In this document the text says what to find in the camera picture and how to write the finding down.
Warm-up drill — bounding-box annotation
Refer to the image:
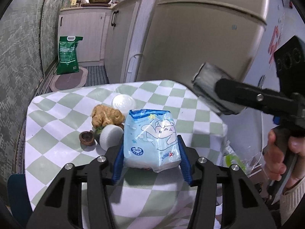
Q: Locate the white round lid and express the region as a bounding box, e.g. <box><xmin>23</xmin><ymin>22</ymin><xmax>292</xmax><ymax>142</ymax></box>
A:
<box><xmin>112</xmin><ymin>94</ymin><xmax>136</xmax><ymax>116</ymax></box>

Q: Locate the white plastic cup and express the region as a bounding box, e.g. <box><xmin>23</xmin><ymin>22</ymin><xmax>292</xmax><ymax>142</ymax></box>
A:
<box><xmin>99</xmin><ymin>125</ymin><xmax>124</xmax><ymax>150</ymax></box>

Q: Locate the patterned glass sliding door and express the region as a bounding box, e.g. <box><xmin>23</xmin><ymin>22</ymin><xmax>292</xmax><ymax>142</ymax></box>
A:
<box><xmin>1</xmin><ymin>0</ymin><xmax>63</xmax><ymax>185</ymax></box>

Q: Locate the blue white tissue pack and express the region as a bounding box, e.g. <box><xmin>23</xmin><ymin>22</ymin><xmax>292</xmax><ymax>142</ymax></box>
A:
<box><xmin>123</xmin><ymin>109</ymin><xmax>181</xmax><ymax>173</ymax></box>

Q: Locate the green rice bag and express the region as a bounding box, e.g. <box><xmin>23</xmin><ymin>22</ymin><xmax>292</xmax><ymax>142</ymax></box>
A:
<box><xmin>56</xmin><ymin>36</ymin><xmax>83</xmax><ymax>75</ymax></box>

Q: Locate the oval floor mat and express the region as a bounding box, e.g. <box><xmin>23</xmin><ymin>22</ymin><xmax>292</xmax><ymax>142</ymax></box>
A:
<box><xmin>50</xmin><ymin>67</ymin><xmax>88</xmax><ymax>92</ymax></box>

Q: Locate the trash bag with waste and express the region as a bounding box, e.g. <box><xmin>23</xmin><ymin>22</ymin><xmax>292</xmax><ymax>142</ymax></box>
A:
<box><xmin>221</xmin><ymin>140</ymin><xmax>263</xmax><ymax>177</ymax></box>

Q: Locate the right hand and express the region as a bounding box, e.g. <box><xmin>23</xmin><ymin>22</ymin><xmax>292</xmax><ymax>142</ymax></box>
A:
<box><xmin>264</xmin><ymin>130</ymin><xmax>304</xmax><ymax>190</ymax></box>

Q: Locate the black tissue pack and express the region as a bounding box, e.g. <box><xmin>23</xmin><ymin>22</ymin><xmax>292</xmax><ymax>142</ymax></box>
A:
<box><xmin>191</xmin><ymin>62</ymin><xmax>245</xmax><ymax>115</ymax></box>

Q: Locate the dark blue chair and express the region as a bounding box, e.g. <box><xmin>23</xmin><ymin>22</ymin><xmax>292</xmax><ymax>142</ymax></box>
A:
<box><xmin>7</xmin><ymin>174</ymin><xmax>33</xmax><ymax>228</ymax></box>

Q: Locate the cream knit sleeve forearm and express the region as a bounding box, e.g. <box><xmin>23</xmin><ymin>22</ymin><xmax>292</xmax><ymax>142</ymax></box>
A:
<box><xmin>280</xmin><ymin>178</ymin><xmax>304</xmax><ymax>225</ymax></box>

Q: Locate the brown food scrap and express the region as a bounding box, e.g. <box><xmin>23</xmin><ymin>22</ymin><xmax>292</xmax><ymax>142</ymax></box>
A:
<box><xmin>91</xmin><ymin>104</ymin><xmax>125</xmax><ymax>128</ymax></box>

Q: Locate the white kitchen cabinet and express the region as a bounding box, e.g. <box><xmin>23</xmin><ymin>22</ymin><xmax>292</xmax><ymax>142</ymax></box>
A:
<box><xmin>58</xmin><ymin>0</ymin><xmax>158</xmax><ymax>83</ymax></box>

